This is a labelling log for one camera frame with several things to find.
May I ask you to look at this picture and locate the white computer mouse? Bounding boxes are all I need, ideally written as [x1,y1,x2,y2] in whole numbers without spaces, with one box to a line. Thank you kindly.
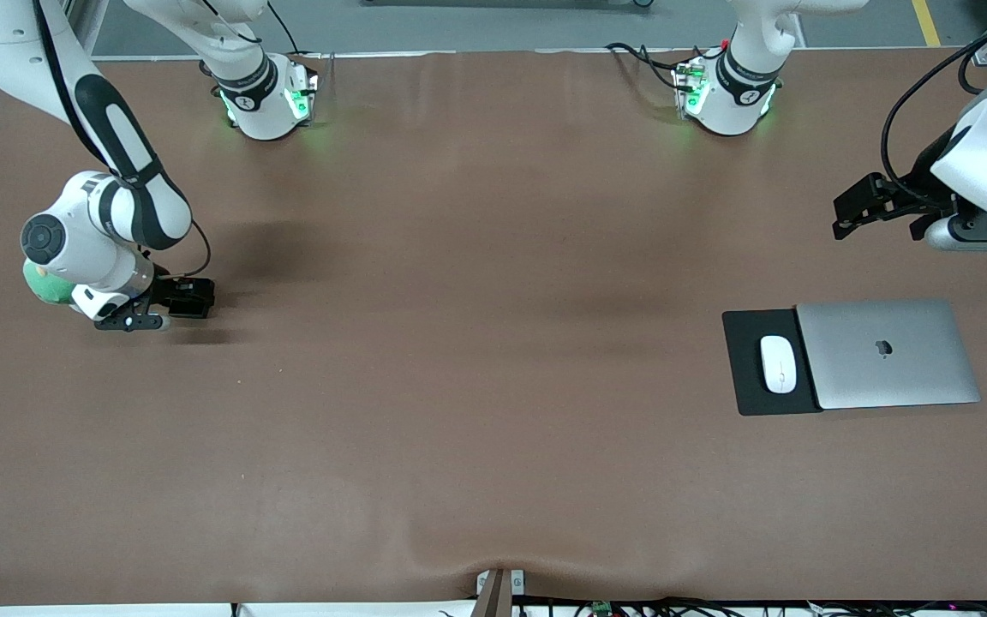
[759,334,799,395]

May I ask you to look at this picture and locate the black mouse pad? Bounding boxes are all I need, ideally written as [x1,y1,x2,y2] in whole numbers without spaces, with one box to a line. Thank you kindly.
[721,308,822,417]

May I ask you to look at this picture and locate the green plush dinosaur toy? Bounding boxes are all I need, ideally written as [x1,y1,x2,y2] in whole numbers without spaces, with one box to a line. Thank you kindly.
[22,260,76,308]

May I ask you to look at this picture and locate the silver apple laptop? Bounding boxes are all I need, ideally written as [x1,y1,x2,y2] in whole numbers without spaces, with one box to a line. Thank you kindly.
[795,297,982,411]

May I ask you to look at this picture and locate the brown table cover mat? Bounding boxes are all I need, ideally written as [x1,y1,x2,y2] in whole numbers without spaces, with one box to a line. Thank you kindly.
[0,47,987,605]

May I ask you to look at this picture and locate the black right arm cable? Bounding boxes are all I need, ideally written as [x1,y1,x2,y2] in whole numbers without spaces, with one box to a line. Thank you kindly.
[31,0,213,279]

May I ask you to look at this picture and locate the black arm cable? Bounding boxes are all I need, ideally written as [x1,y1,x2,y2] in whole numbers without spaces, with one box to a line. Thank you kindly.
[31,0,213,279]
[879,17,987,185]

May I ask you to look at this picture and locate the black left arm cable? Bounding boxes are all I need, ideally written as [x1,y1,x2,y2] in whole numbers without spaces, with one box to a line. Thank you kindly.
[879,17,987,185]

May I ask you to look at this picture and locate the black left base cable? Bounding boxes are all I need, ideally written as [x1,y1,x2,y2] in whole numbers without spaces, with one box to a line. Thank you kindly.
[605,41,687,91]

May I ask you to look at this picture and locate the black base cable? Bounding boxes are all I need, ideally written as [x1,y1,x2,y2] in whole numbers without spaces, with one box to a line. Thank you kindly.
[266,0,302,57]
[605,41,687,91]

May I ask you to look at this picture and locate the black right base cable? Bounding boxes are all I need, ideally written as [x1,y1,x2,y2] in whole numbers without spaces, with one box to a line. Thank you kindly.
[266,0,302,57]

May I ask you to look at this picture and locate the metal bracket with brown post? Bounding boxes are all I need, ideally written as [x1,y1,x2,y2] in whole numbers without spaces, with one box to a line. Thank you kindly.
[476,568,526,617]

